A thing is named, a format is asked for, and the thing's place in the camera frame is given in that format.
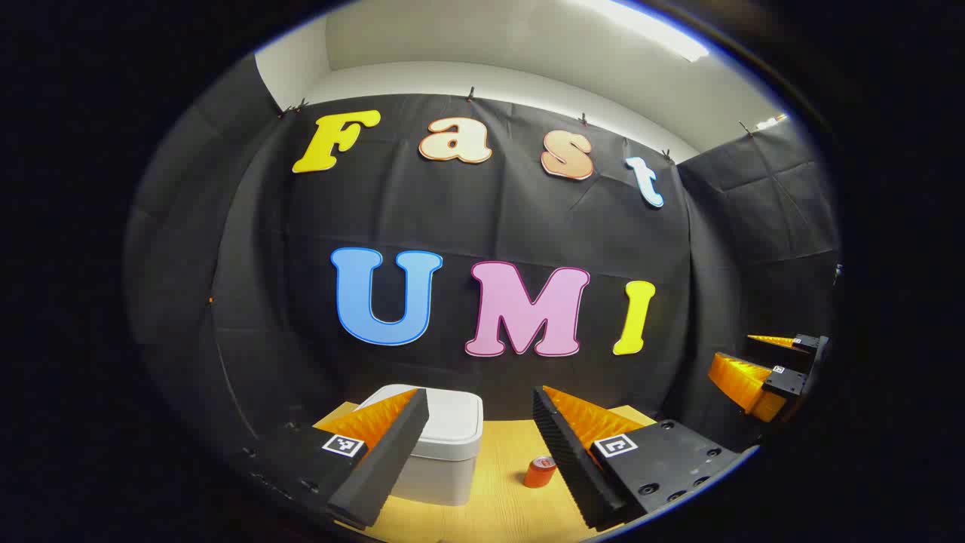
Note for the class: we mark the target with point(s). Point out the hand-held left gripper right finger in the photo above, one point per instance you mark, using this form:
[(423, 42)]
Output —
[(569, 460)]

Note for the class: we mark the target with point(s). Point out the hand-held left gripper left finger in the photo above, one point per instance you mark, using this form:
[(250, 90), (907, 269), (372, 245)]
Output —
[(392, 460)]

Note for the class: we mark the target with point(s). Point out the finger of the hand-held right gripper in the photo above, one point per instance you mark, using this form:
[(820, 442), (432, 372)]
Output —
[(788, 383), (810, 345)]

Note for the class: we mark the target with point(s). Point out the red pop can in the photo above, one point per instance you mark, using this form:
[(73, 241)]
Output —
[(539, 473)]

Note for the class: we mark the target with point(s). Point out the white desktop garbage bin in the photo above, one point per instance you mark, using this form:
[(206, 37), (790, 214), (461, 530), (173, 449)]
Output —
[(452, 430)]

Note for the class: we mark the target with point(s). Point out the wooden desktop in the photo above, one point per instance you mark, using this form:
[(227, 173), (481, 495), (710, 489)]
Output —
[(505, 513)]

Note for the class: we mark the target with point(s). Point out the black backdrop cloth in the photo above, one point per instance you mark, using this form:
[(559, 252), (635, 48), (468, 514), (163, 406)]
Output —
[(490, 219)]

